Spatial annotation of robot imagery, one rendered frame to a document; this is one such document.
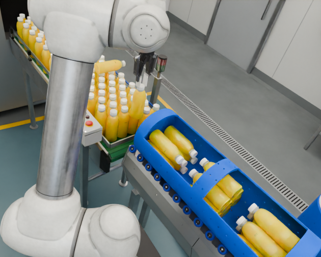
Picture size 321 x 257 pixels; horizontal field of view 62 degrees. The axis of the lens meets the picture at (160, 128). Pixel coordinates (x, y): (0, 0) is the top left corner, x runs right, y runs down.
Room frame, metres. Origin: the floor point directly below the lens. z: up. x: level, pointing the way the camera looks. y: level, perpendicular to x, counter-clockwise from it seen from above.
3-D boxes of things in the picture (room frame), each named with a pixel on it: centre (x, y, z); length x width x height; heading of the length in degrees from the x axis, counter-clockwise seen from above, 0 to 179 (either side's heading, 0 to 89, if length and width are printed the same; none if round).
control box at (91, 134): (1.03, 0.40, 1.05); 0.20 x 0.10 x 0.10; 49
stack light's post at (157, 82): (1.63, 0.10, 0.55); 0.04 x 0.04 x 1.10; 49
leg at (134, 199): (1.01, 0.05, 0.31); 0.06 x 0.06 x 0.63; 49
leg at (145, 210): (1.12, -0.05, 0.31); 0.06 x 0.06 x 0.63; 49
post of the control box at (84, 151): (1.03, 0.40, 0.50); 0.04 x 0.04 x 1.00; 49
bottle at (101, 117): (1.15, 0.35, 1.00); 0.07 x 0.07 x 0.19
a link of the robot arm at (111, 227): (0.39, 0.06, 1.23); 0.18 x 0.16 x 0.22; 96
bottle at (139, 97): (1.18, 0.15, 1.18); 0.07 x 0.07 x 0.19
